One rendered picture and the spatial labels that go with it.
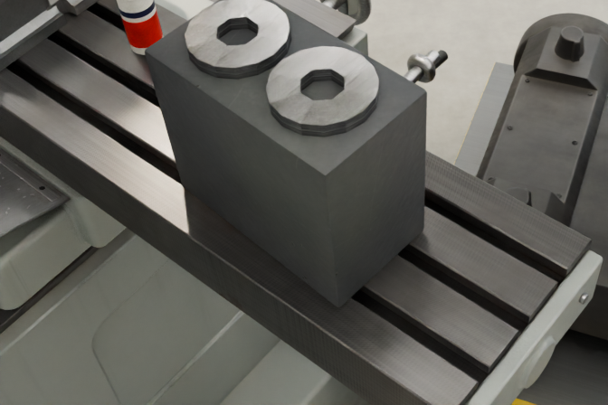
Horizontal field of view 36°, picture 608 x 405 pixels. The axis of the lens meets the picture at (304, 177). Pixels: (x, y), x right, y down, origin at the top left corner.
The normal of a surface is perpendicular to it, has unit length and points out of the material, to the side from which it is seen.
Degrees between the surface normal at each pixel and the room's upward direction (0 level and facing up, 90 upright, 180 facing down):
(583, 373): 0
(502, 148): 0
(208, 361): 90
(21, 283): 90
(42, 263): 90
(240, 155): 90
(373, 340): 0
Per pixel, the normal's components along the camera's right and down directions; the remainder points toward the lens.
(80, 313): 0.76, 0.46
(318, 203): -0.70, 0.58
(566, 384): -0.08, -0.65
